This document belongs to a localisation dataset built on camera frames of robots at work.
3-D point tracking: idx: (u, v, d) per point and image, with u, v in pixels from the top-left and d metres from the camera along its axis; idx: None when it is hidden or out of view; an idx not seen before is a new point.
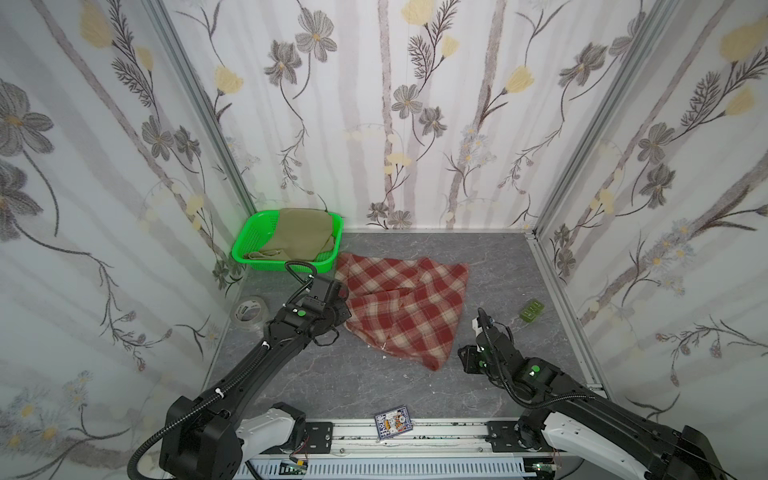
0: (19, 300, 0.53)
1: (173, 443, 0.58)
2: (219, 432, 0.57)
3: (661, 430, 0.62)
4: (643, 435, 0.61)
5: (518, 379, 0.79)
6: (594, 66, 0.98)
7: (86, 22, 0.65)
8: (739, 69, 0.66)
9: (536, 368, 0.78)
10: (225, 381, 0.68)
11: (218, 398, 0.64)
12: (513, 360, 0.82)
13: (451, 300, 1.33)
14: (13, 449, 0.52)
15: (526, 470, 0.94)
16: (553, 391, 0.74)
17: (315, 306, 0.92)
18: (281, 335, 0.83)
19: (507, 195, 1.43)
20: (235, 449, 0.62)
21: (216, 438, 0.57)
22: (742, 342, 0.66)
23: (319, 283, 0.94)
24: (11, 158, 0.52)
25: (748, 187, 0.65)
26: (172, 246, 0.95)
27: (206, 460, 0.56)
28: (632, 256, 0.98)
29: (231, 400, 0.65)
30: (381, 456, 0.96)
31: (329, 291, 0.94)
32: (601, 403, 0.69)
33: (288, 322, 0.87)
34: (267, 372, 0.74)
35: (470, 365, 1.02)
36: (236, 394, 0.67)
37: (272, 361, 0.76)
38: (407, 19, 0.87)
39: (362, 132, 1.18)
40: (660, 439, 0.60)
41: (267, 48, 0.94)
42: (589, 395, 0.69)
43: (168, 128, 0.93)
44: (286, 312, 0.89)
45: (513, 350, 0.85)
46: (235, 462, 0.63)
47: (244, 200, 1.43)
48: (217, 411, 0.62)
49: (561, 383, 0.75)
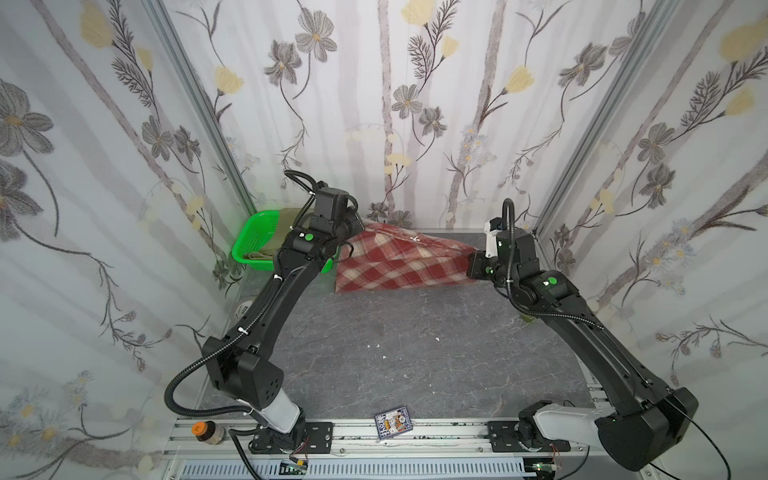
0: (19, 299, 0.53)
1: (215, 373, 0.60)
2: (252, 365, 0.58)
3: (654, 380, 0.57)
4: (633, 379, 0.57)
5: (525, 281, 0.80)
6: (594, 66, 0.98)
7: (86, 22, 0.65)
8: (739, 69, 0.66)
9: (553, 279, 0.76)
10: (246, 318, 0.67)
11: (243, 336, 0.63)
12: (530, 264, 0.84)
13: (458, 262, 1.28)
14: (13, 449, 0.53)
15: (526, 470, 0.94)
16: (559, 306, 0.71)
17: (324, 226, 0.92)
18: (293, 265, 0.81)
19: (507, 195, 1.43)
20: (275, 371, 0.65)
21: (251, 371, 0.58)
22: (742, 342, 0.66)
23: (324, 200, 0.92)
24: (12, 158, 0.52)
25: (748, 187, 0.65)
26: (173, 246, 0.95)
27: (249, 387, 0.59)
28: (632, 256, 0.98)
29: (257, 336, 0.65)
30: (381, 456, 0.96)
31: (336, 209, 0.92)
32: (607, 333, 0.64)
33: (297, 248, 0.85)
34: (286, 301, 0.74)
35: (477, 270, 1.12)
36: (260, 329, 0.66)
37: (286, 295, 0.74)
38: (407, 19, 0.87)
39: (362, 132, 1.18)
40: (651, 389, 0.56)
41: (267, 48, 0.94)
42: (596, 324, 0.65)
43: (168, 128, 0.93)
44: (293, 237, 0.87)
45: (531, 253, 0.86)
46: (279, 378, 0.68)
47: (244, 200, 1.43)
48: (245, 347, 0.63)
49: (574, 303, 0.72)
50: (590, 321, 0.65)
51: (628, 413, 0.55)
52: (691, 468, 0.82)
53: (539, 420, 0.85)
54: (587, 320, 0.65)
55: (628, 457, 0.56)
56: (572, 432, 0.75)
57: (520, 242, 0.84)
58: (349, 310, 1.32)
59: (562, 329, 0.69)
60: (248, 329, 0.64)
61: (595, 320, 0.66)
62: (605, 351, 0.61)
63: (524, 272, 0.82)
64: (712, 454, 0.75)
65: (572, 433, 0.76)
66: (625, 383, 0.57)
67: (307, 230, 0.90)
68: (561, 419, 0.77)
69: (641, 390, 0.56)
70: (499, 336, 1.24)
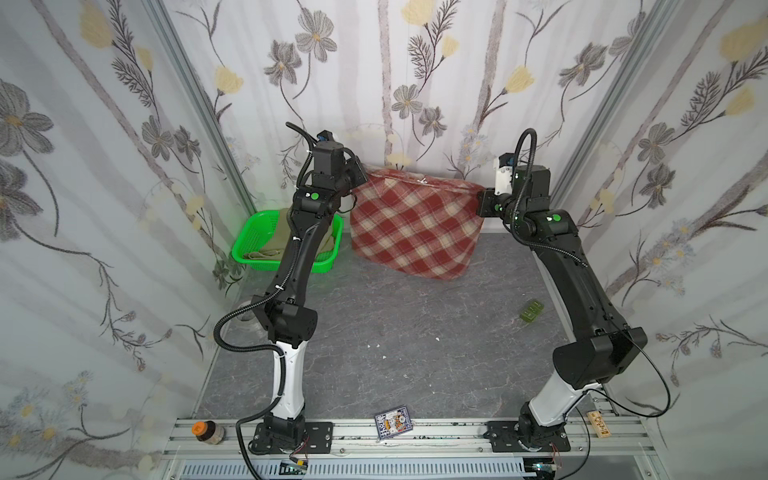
0: (19, 300, 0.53)
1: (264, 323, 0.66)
2: (295, 310, 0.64)
3: (615, 316, 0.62)
4: (596, 310, 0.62)
5: (530, 216, 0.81)
6: (594, 66, 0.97)
7: (86, 22, 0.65)
8: (739, 69, 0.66)
9: (557, 217, 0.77)
10: (279, 276, 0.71)
11: (280, 291, 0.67)
12: (541, 200, 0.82)
13: (469, 206, 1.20)
14: (13, 449, 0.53)
15: (526, 470, 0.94)
16: (553, 240, 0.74)
17: (326, 183, 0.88)
18: (305, 224, 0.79)
19: None
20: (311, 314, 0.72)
21: (295, 315, 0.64)
22: (742, 342, 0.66)
23: (320, 156, 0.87)
24: (11, 158, 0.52)
25: (748, 187, 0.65)
26: (173, 246, 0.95)
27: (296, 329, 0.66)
28: (632, 256, 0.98)
29: (292, 287, 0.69)
30: (381, 456, 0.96)
31: (333, 164, 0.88)
32: (592, 273, 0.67)
33: (307, 207, 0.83)
34: (309, 254, 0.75)
35: (485, 210, 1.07)
36: (294, 282, 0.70)
37: (308, 248, 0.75)
38: (407, 19, 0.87)
39: (362, 132, 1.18)
40: (609, 322, 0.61)
41: (267, 48, 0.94)
42: (582, 261, 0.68)
43: (168, 128, 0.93)
44: (299, 198, 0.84)
45: (544, 190, 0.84)
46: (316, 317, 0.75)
47: (244, 200, 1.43)
48: (284, 299, 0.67)
49: (569, 241, 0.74)
50: (576, 258, 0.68)
51: (582, 339, 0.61)
52: (691, 468, 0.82)
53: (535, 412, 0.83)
54: (574, 257, 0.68)
55: (571, 377, 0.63)
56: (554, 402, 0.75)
57: (535, 175, 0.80)
58: (349, 309, 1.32)
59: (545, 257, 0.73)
60: (283, 284, 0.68)
61: (583, 259, 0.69)
62: (580, 283, 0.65)
63: (533, 207, 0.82)
64: (711, 453, 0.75)
65: (558, 407, 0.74)
66: (588, 313, 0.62)
67: (310, 189, 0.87)
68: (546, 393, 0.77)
69: (600, 321, 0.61)
70: (499, 336, 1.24)
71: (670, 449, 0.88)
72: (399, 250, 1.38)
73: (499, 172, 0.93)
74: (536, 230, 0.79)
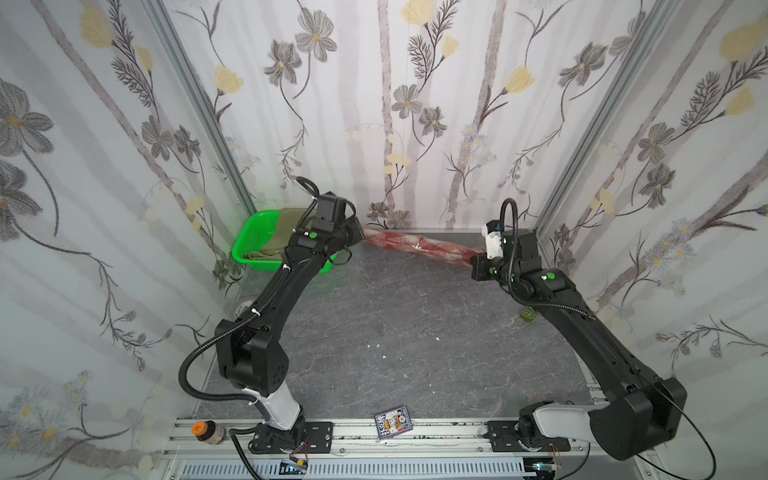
0: (19, 299, 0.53)
1: (227, 358, 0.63)
2: (265, 344, 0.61)
3: (642, 368, 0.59)
4: (621, 365, 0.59)
5: (526, 277, 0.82)
6: (594, 66, 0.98)
7: (86, 22, 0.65)
8: (739, 69, 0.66)
9: (550, 274, 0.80)
10: (259, 301, 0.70)
11: (256, 317, 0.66)
12: (532, 261, 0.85)
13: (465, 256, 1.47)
14: (13, 449, 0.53)
15: (526, 470, 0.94)
16: (554, 296, 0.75)
17: (325, 227, 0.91)
18: (299, 257, 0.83)
19: (507, 195, 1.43)
20: (280, 357, 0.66)
21: (264, 349, 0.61)
22: (742, 342, 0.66)
23: (324, 203, 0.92)
24: (11, 158, 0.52)
25: (748, 187, 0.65)
26: (173, 246, 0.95)
27: (260, 366, 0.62)
28: (632, 256, 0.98)
29: (268, 317, 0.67)
30: (381, 456, 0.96)
31: (336, 212, 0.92)
32: (600, 323, 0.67)
33: (303, 245, 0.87)
34: (293, 291, 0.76)
35: (481, 271, 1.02)
36: (271, 311, 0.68)
37: (295, 279, 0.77)
38: (407, 19, 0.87)
39: (362, 132, 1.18)
40: (638, 374, 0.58)
41: (267, 48, 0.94)
42: (588, 314, 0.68)
43: (168, 128, 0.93)
44: (297, 236, 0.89)
45: (534, 251, 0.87)
46: (285, 363, 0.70)
47: (244, 199, 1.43)
48: (258, 326, 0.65)
49: (569, 295, 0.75)
50: (582, 311, 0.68)
51: (617, 398, 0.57)
52: (691, 468, 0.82)
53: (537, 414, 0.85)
54: (580, 311, 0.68)
55: (617, 446, 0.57)
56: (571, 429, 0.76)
57: (523, 239, 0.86)
58: (348, 309, 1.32)
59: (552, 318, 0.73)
60: (260, 310, 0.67)
61: (587, 311, 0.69)
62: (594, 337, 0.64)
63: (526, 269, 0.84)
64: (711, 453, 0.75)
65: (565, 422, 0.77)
66: (613, 369, 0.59)
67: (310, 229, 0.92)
68: (562, 416, 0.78)
69: (628, 376, 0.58)
70: (499, 336, 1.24)
71: (670, 449, 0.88)
72: None
73: (489, 238, 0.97)
74: (534, 290, 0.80)
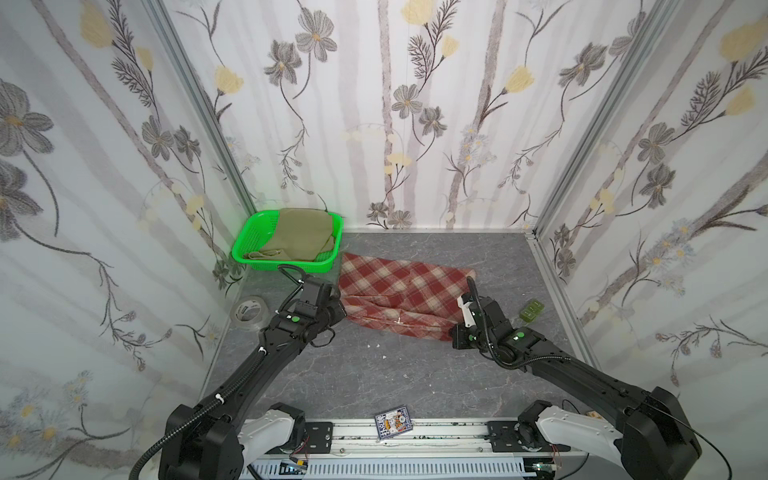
0: (19, 299, 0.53)
1: (172, 453, 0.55)
2: (221, 437, 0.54)
3: (629, 389, 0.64)
4: (611, 393, 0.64)
5: (503, 342, 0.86)
6: (594, 66, 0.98)
7: (86, 22, 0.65)
8: (739, 69, 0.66)
9: (521, 334, 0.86)
10: (224, 387, 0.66)
11: (218, 404, 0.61)
12: (502, 325, 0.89)
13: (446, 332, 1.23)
14: (14, 449, 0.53)
15: (526, 470, 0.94)
16: (532, 352, 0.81)
17: (307, 311, 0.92)
18: (277, 341, 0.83)
19: (507, 195, 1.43)
20: (234, 459, 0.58)
21: (219, 443, 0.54)
22: (742, 342, 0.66)
23: (309, 286, 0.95)
24: (12, 158, 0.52)
25: (748, 187, 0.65)
26: (173, 246, 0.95)
27: (209, 468, 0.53)
28: (632, 256, 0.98)
29: (232, 406, 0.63)
30: (381, 456, 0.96)
31: (320, 295, 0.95)
32: (577, 362, 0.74)
33: (283, 329, 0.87)
34: (264, 378, 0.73)
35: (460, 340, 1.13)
36: (236, 399, 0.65)
37: (269, 363, 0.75)
38: (407, 19, 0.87)
39: (362, 132, 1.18)
40: (627, 396, 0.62)
41: (267, 48, 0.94)
42: (565, 358, 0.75)
43: (168, 128, 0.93)
44: (279, 319, 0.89)
45: (502, 316, 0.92)
46: (237, 468, 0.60)
47: (244, 199, 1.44)
48: (219, 416, 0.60)
49: (542, 346, 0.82)
50: (559, 357, 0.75)
51: (622, 427, 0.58)
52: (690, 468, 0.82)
53: (540, 418, 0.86)
54: (557, 356, 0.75)
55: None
56: (582, 443, 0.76)
57: (488, 307, 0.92)
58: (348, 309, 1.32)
59: (546, 374, 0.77)
60: (225, 396, 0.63)
61: (564, 354, 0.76)
62: (579, 375, 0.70)
63: (500, 334, 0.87)
64: (711, 453, 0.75)
65: (569, 432, 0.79)
66: (602, 399, 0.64)
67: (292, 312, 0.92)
68: (573, 432, 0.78)
69: (621, 401, 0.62)
70: None
71: None
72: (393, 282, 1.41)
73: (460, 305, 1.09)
74: (515, 354, 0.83)
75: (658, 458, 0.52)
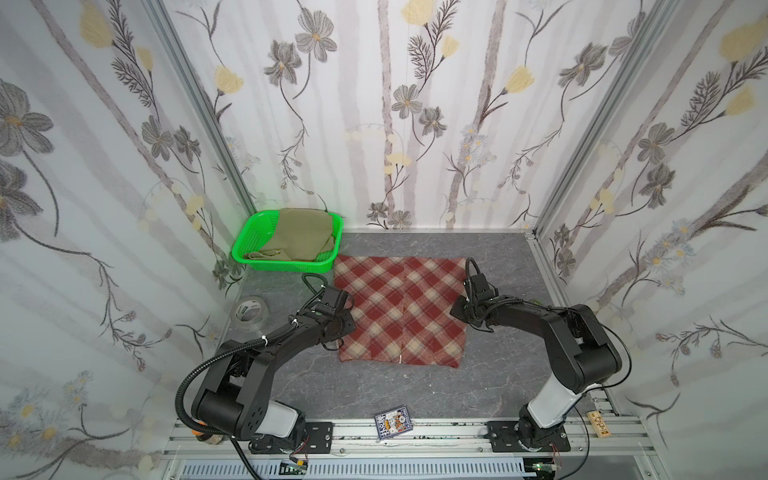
0: (19, 299, 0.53)
1: (214, 381, 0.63)
2: (265, 366, 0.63)
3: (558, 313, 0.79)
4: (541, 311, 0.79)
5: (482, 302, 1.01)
6: (594, 66, 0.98)
7: (86, 22, 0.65)
8: (739, 69, 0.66)
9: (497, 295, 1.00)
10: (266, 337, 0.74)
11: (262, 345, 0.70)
12: (486, 292, 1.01)
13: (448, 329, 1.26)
14: (13, 449, 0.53)
15: (526, 470, 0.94)
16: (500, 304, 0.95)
17: (327, 311, 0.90)
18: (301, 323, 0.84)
19: (507, 195, 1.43)
20: (263, 397, 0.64)
21: (262, 370, 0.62)
22: (742, 342, 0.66)
23: (330, 290, 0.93)
24: (11, 158, 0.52)
25: (748, 187, 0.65)
26: (173, 246, 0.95)
27: (246, 395, 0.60)
28: (632, 256, 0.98)
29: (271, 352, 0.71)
30: (381, 456, 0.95)
31: (340, 299, 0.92)
32: (528, 303, 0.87)
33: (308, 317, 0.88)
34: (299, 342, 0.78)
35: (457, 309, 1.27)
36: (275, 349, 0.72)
37: (303, 332, 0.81)
38: (407, 19, 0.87)
39: (362, 132, 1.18)
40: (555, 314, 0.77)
41: (267, 48, 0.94)
42: (520, 300, 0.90)
43: (168, 128, 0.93)
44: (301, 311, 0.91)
45: (486, 283, 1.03)
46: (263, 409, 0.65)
47: (244, 200, 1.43)
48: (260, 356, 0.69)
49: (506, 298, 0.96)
50: (514, 298, 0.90)
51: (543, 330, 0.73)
52: (690, 468, 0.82)
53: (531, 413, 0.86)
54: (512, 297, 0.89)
55: (571, 377, 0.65)
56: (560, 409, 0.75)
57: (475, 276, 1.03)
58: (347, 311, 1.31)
59: (506, 318, 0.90)
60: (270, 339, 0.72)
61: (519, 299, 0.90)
62: (523, 307, 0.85)
63: (481, 297, 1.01)
64: (712, 453, 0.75)
65: (559, 411, 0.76)
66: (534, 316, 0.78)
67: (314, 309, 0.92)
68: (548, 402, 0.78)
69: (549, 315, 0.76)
70: (499, 336, 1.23)
71: (671, 449, 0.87)
72: (389, 280, 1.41)
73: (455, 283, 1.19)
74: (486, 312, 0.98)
75: (564, 344, 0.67)
